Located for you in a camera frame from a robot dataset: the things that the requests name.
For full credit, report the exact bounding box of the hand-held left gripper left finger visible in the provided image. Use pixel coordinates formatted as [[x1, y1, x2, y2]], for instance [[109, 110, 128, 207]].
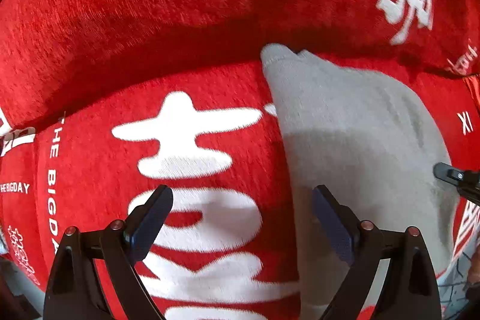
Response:
[[43, 184, 174, 320]]

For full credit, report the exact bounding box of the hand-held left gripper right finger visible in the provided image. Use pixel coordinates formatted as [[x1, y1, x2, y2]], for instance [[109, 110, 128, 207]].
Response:
[[313, 185, 442, 320]]

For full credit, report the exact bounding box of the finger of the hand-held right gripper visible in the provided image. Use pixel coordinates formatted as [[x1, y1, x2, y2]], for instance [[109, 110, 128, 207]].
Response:
[[433, 163, 480, 206]]

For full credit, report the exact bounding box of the grey knit sweater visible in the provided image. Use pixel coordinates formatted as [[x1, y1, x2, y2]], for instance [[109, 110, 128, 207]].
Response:
[[260, 43, 463, 320]]

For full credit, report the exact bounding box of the red printed blanket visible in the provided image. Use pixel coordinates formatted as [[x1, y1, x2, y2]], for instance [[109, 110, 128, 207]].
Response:
[[0, 0, 480, 320]]

